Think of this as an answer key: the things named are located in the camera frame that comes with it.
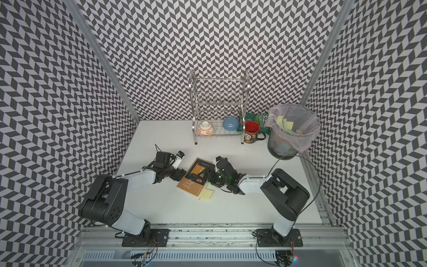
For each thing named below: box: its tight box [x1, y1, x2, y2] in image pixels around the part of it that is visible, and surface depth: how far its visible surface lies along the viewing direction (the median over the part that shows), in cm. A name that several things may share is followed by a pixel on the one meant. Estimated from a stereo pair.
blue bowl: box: [222, 116, 240, 132], surface depth 111 cm
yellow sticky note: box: [200, 188, 213, 200], surface depth 86 cm
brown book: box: [176, 157, 216, 200], surface depth 90 cm
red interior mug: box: [244, 120, 266, 144], surface depth 104 cm
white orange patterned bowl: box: [197, 120, 215, 136], surface depth 105 cm
